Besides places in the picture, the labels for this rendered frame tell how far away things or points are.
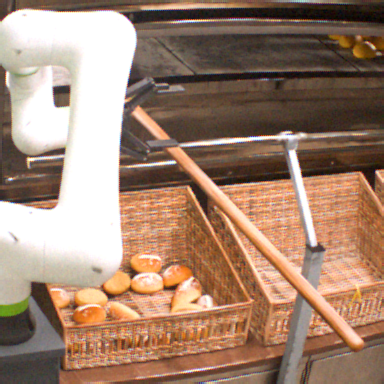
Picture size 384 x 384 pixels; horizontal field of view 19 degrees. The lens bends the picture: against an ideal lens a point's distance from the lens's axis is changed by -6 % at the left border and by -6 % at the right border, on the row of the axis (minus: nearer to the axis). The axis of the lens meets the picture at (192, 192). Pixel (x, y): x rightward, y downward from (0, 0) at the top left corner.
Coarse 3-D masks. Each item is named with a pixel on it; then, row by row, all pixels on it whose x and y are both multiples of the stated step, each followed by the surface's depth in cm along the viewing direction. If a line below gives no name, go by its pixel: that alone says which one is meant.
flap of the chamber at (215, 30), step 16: (160, 16) 322; (176, 16) 323; (192, 16) 324; (208, 16) 325; (224, 16) 327; (240, 16) 328; (256, 16) 330; (272, 16) 333; (288, 16) 335; (304, 16) 338; (320, 16) 341; (336, 16) 345; (144, 32) 302; (160, 32) 304; (176, 32) 306; (192, 32) 307; (208, 32) 309; (224, 32) 311; (240, 32) 313; (256, 32) 315; (272, 32) 317; (288, 32) 319; (304, 32) 321; (320, 32) 323; (336, 32) 326; (352, 32) 328; (368, 32) 330
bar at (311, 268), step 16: (368, 128) 320; (192, 144) 297; (208, 144) 299; (224, 144) 301; (240, 144) 302; (256, 144) 304; (272, 144) 307; (288, 144) 308; (32, 160) 280; (48, 160) 282; (64, 160) 284; (288, 160) 309; (304, 192) 306; (304, 208) 304; (304, 224) 304; (304, 256) 303; (320, 256) 301; (304, 272) 304; (320, 272) 304; (304, 304) 307; (304, 320) 310; (288, 336) 315; (304, 336) 313; (288, 352) 315; (288, 368) 317
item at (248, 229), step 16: (144, 112) 303; (144, 128) 299; (160, 128) 295; (176, 160) 283; (192, 176) 276; (208, 192) 269; (224, 208) 263; (240, 224) 257; (256, 240) 251; (272, 256) 245; (288, 272) 240; (304, 288) 234; (320, 304) 229; (336, 320) 224; (352, 336) 219
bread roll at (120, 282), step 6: (114, 276) 336; (120, 276) 338; (126, 276) 339; (108, 282) 335; (114, 282) 336; (120, 282) 337; (126, 282) 339; (108, 288) 334; (114, 288) 335; (120, 288) 336; (126, 288) 338; (114, 294) 336
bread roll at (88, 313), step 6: (84, 306) 321; (90, 306) 321; (96, 306) 322; (78, 312) 320; (84, 312) 320; (90, 312) 320; (96, 312) 321; (102, 312) 322; (78, 318) 320; (84, 318) 320; (90, 318) 320; (96, 318) 321; (102, 318) 322
